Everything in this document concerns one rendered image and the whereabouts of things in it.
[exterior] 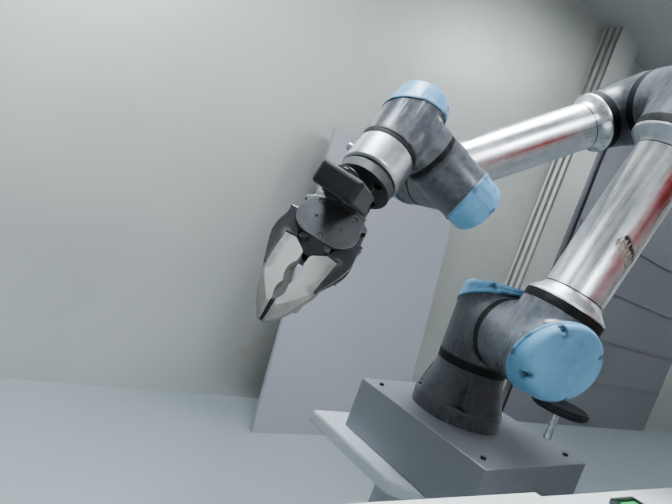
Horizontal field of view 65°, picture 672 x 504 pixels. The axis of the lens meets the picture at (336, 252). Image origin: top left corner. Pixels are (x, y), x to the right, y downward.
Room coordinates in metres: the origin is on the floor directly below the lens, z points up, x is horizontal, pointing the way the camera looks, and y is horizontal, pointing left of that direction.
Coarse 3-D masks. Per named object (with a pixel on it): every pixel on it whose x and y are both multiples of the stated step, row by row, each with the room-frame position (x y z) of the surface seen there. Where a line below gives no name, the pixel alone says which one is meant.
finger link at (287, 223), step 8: (296, 208) 0.56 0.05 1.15; (288, 216) 0.55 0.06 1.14; (280, 224) 0.55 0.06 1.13; (288, 224) 0.55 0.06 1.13; (296, 224) 0.55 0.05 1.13; (272, 232) 0.54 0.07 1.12; (280, 232) 0.54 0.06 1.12; (288, 232) 0.55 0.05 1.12; (296, 232) 0.55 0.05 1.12; (272, 240) 0.54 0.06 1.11; (272, 248) 0.53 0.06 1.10; (264, 256) 0.53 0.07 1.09
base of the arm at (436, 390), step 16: (448, 352) 0.86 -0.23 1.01; (432, 368) 0.88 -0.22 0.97; (448, 368) 0.85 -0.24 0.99; (464, 368) 0.83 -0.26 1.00; (480, 368) 0.83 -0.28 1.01; (416, 384) 0.89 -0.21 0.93; (432, 384) 0.85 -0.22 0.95; (448, 384) 0.84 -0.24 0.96; (464, 384) 0.83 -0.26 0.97; (480, 384) 0.83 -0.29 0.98; (496, 384) 0.84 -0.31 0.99; (416, 400) 0.87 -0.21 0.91; (432, 400) 0.84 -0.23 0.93; (448, 400) 0.83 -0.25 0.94; (464, 400) 0.83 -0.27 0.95; (480, 400) 0.82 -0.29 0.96; (496, 400) 0.84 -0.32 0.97; (448, 416) 0.82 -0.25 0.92; (464, 416) 0.81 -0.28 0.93; (480, 416) 0.82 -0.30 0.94; (496, 416) 0.84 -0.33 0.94; (480, 432) 0.82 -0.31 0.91; (496, 432) 0.85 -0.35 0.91
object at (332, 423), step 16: (320, 416) 0.90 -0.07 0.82; (336, 416) 0.92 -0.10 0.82; (336, 432) 0.86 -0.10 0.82; (352, 432) 0.88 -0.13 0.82; (352, 448) 0.82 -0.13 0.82; (368, 448) 0.84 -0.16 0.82; (368, 464) 0.79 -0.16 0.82; (384, 464) 0.80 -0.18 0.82; (384, 480) 0.76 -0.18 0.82; (400, 480) 0.77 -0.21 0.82; (384, 496) 0.85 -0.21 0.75; (400, 496) 0.75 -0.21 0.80; (416, 496) 0.75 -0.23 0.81
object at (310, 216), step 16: (352, 160) 0.60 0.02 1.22; (368, 160) 0.59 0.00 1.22; (368, 176) 0.60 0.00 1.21; (384, 176) 0.59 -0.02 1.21; (320, 192) 0.57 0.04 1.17; (384, 192) 0.60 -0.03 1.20; (304, 208) 0.56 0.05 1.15; (320, 208) 0.56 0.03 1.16; (336, 208) 0.56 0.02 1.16; (368, 208) 0.64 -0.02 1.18; (304, 224) 0.55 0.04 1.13; (320, 224) 0.55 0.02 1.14; (336, 224) 0.55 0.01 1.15; (352, 224) 0.56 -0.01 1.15; (304, 240) 0.55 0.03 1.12; (320, 240) 0.54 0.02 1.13; (336, 240) 0.54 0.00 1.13; (352, 240) 0.55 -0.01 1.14; (304, 256) 0.60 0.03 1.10
